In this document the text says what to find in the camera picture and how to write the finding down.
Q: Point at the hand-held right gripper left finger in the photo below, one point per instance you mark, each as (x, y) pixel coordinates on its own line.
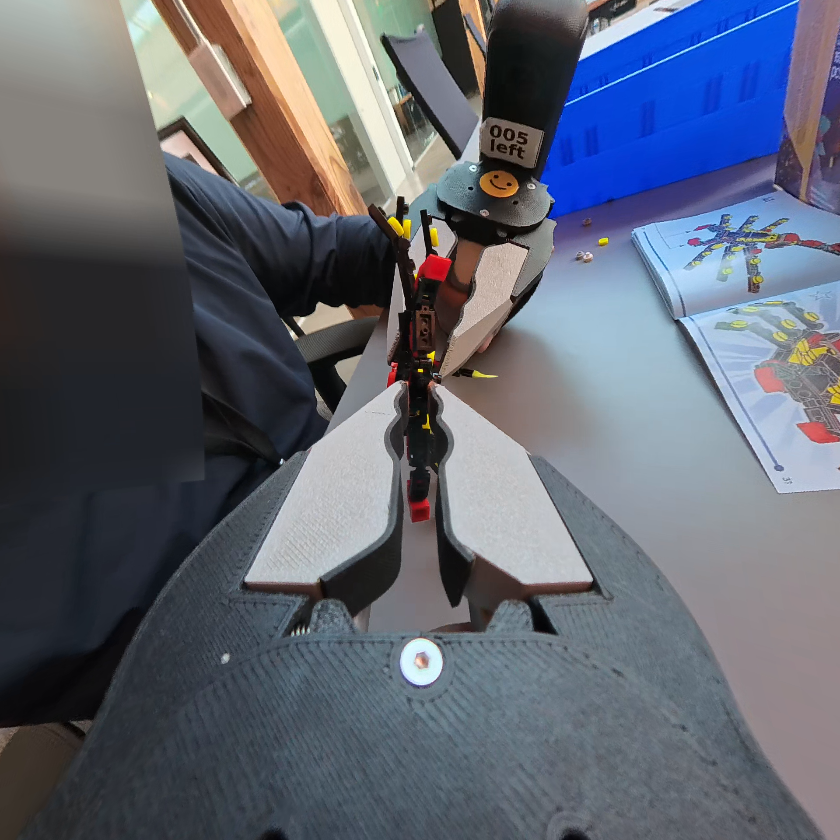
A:
(328, 512)

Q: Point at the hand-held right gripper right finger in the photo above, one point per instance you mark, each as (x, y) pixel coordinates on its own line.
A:
(512, 512)

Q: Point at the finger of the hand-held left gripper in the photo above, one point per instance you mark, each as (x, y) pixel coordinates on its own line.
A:
(495, 282)
(396, 338)

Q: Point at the black yellow lego spider assembly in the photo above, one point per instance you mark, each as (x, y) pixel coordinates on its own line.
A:
(423, 328)

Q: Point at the person's left forearm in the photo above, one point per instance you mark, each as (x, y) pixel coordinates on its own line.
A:
(341, 262)

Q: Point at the lego instruction booklet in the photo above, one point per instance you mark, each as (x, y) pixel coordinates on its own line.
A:
(754, 341)

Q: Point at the lego set box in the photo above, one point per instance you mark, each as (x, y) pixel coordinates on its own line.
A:
(810, 98)

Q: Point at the grey office chair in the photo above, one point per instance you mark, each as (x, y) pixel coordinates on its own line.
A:
(334, 348)

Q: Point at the blue plastic bin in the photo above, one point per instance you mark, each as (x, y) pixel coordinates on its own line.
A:
(656, 98)

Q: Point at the wooden pillar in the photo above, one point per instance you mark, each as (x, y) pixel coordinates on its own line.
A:
(275, 111)

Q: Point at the dark picture frame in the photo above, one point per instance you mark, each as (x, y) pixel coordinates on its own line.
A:
(190, 148)

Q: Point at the grey wall box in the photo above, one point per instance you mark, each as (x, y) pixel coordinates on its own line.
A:
(220, 79)

